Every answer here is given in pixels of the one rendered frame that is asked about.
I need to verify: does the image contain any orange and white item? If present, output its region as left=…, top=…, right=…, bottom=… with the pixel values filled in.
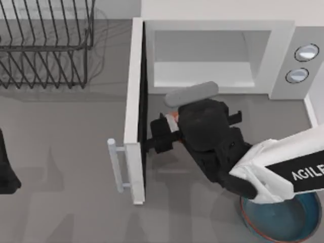
left=164, top=111, right=183, bottom=144

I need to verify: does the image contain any pale grey rounded box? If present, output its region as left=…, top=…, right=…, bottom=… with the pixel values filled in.
left=164, top=80, right=219, bottom=108

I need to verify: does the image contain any white microwave door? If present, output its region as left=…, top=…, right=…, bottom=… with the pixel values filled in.
left=123, top=17, right=149, bottom=205

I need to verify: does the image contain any pale microwave oven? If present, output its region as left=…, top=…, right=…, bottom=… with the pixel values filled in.
left=140, top=0, right=324, bottom=101

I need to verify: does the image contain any small round microwave knob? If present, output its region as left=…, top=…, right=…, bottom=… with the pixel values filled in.
left=285, top=67, right=310, bottom=84

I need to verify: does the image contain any large round microwave knob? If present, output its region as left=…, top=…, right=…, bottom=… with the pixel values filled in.
left=294, top=43, right=320, bottom=62

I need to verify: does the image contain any blue bowl with orange rim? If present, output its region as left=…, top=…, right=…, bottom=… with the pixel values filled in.
left=239, top=189, right=322, bottom=243

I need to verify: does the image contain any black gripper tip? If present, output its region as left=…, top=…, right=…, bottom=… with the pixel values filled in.
left=0, top=128, right=22, bottom=195

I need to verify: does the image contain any pale grey door handle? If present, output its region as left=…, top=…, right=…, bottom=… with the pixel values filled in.
left=107, top=138, right=133, bottom=194

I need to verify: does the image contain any dark wire dish rack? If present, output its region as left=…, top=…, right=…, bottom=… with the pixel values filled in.
left=0, top=0, right=96, bottom=90

